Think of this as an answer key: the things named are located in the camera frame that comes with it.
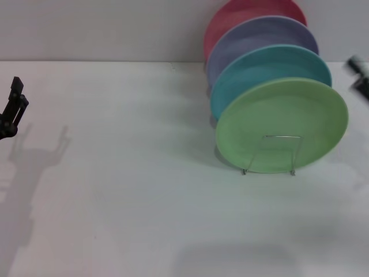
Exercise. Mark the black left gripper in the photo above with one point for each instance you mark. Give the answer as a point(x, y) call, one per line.
point(6, 128)

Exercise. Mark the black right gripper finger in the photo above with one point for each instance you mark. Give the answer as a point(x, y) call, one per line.
point(360, 66)
point(361, 86)

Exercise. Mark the green plate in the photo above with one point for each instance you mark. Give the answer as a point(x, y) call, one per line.
point(282, 124)

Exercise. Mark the teal plate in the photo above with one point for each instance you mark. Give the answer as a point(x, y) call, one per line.
point(259, 69)

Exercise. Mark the purple plate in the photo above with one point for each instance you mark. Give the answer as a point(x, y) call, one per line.
point(253, 37)

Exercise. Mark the red plate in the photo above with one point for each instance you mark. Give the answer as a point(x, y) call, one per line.
point(230, 20)

